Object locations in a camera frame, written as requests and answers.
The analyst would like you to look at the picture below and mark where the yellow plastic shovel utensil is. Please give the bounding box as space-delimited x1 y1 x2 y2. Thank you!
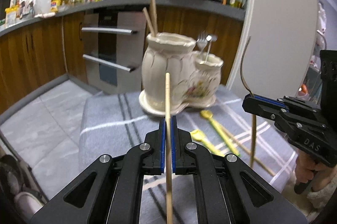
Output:
200 110 240 156

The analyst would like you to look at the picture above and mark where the grey striped table cloth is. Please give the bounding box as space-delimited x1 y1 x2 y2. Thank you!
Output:
79 86 297 223

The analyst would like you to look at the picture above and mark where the cream ceramic utensil holder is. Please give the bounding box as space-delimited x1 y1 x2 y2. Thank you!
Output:
139 33 223 116

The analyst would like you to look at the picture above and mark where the wooden chopstick under utensils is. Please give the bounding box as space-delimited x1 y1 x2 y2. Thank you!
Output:
220 125 276 177

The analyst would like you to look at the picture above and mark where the grey kitchen countertop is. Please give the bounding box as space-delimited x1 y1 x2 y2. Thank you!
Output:
0 0 247 37

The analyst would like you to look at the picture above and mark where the white refrigerator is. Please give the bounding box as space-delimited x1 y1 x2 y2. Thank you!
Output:
226 0 318 98

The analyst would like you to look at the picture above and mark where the built-in oven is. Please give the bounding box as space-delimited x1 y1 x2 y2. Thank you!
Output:
80 9 146 94

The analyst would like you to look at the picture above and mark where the silver fork in holder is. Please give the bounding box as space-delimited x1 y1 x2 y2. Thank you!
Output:
197 31 208 55

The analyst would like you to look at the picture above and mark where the silver spoon in holder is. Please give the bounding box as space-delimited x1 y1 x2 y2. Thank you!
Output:
205 34 218 62

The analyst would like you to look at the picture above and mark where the gold fork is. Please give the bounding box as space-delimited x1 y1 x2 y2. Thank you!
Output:
240 36 257 168

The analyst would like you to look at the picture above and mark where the person's right hand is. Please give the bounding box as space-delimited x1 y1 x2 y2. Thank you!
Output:
295 150 336 192

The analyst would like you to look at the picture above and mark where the wooden chopstick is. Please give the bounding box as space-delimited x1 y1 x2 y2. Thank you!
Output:
220 125 276 177
142 8 155 37
165 73 173 224

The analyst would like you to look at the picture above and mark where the wooden chopstick in holder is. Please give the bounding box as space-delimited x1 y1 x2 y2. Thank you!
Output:
142 8 155 37

